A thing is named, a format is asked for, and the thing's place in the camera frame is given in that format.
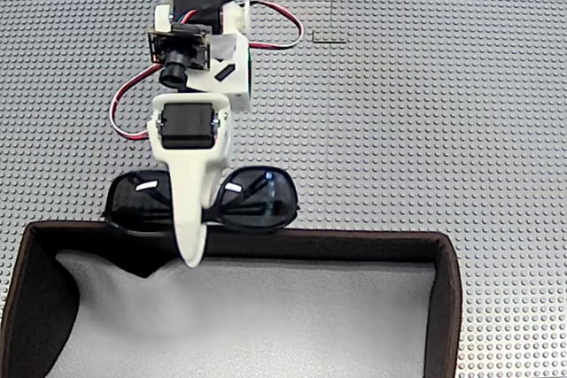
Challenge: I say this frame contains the black sunglasses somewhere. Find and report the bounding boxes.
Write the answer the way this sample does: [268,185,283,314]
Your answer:
[102,166,300,238]

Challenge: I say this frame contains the grey foam bin lining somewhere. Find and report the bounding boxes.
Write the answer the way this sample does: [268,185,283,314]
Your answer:
[45,249,438,378]

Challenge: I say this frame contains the dark brown fabric bin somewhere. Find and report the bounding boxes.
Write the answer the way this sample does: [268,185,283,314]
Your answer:
[0,220,463,378]

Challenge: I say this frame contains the grey studded baseplate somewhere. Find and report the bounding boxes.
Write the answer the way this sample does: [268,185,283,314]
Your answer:
[323,0,567,378]
[0,0,334,378]

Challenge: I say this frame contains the small grey studded plate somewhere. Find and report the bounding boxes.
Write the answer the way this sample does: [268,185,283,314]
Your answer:
[312,28,349,45]

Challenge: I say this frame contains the black camera module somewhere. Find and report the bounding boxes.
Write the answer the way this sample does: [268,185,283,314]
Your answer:
[147,22,214,92]

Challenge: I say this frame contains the red white black servo cable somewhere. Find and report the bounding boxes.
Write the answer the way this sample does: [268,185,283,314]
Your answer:
[109,63,166,143]
[247,0,307,52]

